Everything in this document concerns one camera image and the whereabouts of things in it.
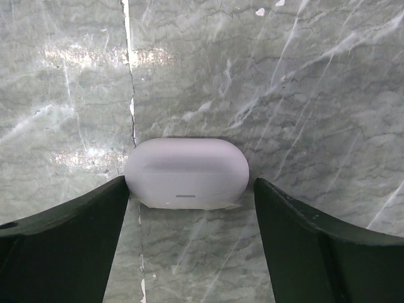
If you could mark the white oval charging case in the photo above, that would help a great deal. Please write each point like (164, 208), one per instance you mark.
(187, 174)

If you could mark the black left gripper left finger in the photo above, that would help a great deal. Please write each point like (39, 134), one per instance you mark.
(65, 253)

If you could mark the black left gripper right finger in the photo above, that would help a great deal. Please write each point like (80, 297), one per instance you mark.
(315, 257)

